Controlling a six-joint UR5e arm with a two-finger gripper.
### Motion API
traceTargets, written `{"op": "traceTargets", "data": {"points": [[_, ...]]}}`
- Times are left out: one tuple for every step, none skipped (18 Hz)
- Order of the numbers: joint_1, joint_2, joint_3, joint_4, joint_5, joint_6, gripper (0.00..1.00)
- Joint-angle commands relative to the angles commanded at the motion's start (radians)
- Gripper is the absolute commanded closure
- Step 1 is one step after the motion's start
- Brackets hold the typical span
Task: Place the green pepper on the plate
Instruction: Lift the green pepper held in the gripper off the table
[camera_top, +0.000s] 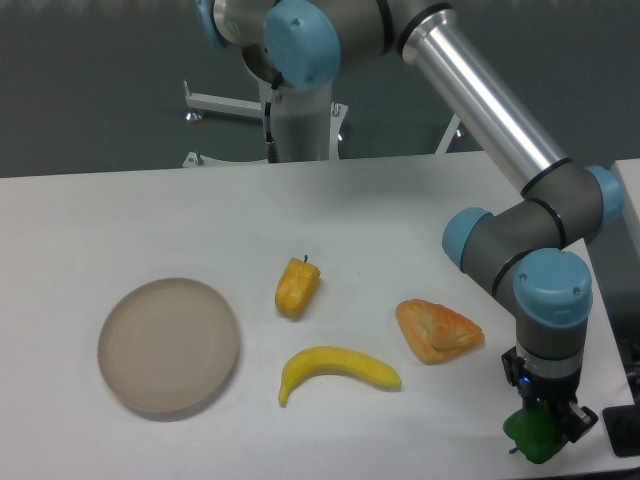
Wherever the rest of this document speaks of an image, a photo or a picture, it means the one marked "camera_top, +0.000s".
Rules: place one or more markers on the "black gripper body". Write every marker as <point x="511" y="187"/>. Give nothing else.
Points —
<point x="555" y="381"/>

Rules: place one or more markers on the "green toy pepper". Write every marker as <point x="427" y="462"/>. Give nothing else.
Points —
<point x="534" y="433"/>

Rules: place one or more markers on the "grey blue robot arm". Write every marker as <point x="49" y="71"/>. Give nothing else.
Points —
<point x="297" y="48"/>

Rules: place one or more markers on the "yellow toy pepper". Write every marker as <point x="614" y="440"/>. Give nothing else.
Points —
<point x="297" y="285"/>

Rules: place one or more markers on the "beige round plate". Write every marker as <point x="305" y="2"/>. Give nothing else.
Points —
<point x="168" y="348"/>

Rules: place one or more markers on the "black device at table edge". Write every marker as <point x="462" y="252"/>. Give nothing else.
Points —
<point x="622" y="426"/>

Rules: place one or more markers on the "orange toy pastry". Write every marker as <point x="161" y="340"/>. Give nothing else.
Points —
<point x="435" y="333"/>

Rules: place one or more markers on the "yellow toy banana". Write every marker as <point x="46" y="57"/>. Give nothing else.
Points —
<point x="333" y="360"/>

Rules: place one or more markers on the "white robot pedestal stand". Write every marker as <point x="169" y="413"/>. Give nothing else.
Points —
<point x="380" y="108"/>

